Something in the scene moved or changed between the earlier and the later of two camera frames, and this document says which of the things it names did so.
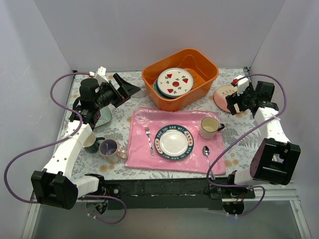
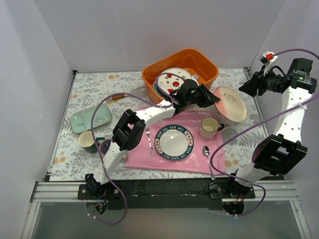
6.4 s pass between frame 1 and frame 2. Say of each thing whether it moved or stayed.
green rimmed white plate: stayed
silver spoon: stayed
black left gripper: moved
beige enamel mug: stayed
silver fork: stayed
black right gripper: moved
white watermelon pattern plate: moved
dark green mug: stayed
